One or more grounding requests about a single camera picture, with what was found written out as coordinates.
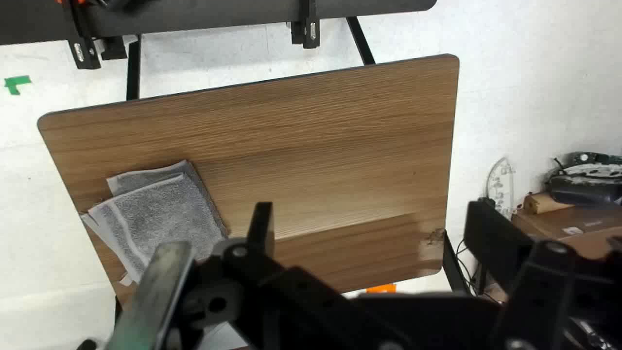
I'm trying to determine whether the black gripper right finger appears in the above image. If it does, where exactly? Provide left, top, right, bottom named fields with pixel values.
left=498, top=239, right=578, bottom=347

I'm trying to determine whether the bar clamp with orange handle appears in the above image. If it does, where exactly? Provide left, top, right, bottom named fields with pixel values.
left=288, top=0, right=323, bottom=50

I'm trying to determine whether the wooden table with shelf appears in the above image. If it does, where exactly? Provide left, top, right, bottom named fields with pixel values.
left=36, top=52, right=471, bottom=307

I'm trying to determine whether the clear plastic bag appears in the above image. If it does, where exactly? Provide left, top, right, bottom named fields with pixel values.
left=485, top=155, right=518, bottom=204

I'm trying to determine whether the bar clamp with silver jaw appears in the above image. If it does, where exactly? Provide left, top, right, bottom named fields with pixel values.
left=55, top=0, right=106, bottom=71

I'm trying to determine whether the grey metal bar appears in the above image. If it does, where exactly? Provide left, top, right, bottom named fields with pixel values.
left=104, top=239, right=197, bottom=350

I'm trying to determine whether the black device with cables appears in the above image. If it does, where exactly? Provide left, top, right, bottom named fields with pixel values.
left=545, top=149, right=622, bottom=204

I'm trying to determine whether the grey towel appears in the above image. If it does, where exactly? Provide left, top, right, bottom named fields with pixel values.
left=80, top=159, right=230, bottom=287

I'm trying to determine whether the black perforated platform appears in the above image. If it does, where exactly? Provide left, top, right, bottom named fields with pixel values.
left=0, top=0, right=438, bottom=46

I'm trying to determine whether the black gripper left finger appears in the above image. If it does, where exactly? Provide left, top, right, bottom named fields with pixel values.
left=244, top=200, right=288, bottom=274

